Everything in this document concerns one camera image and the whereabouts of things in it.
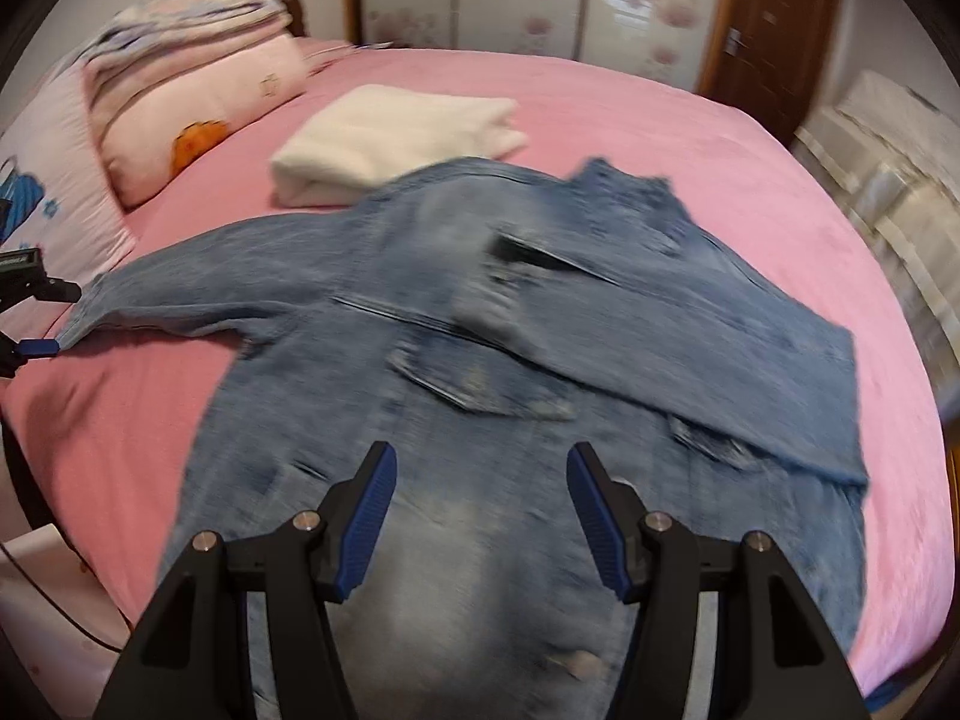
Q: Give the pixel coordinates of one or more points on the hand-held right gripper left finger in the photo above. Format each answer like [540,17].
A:
[367,525]

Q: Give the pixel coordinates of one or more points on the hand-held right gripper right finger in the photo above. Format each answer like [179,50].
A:
[596,525]

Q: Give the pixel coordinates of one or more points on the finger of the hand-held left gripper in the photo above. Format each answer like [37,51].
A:
[45,291]
[37,349]

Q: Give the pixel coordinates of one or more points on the blue denim jacket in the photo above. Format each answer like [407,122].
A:
[450,270]

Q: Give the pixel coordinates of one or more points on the pink pillow with blue cartoon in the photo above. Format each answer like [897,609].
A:
[60,187]

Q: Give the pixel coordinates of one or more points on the pink pillow with orange print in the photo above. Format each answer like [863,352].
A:
[195,97]

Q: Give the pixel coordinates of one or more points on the folded floral quilt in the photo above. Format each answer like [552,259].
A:
[195,11]

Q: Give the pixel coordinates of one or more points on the white bedside cabinet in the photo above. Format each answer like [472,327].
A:
[45,660]

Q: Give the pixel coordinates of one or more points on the dark wooden headboard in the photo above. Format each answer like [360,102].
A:
[294,13]

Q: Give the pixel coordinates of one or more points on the folded white blanket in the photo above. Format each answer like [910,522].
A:
[390,135]

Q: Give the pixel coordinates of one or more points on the bed with pink sheet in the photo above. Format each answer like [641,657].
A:
[675,135]

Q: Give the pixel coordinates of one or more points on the white sheer curtain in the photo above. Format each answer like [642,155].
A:
[885,180]

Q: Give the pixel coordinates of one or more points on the brown wooden door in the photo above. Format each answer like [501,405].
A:
[765,30]

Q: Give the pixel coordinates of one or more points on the floral sliding door wardrobe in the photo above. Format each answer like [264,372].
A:
[480,0]

